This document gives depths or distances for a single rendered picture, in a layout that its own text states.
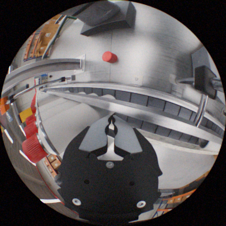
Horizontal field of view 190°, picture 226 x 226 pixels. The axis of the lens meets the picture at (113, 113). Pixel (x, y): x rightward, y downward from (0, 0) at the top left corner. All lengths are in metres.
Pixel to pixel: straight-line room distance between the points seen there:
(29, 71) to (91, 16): 0.25
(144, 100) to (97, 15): 0.29
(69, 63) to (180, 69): 0.37
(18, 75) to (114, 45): 0.33
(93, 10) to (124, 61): 0.22
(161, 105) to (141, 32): 0.22
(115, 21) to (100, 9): 0.08
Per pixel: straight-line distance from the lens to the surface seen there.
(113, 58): 0.22
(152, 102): 0.16
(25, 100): 8.19
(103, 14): 0.30
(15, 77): 0.31
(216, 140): 0.17
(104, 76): 0.25
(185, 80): 0.15
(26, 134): 0.15
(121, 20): 0.26
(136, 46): 0.23
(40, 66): 0.30
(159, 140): 0.16
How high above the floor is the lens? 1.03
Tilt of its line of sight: 51 degrees down
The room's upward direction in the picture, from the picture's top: 127 degrees counter-clockwise
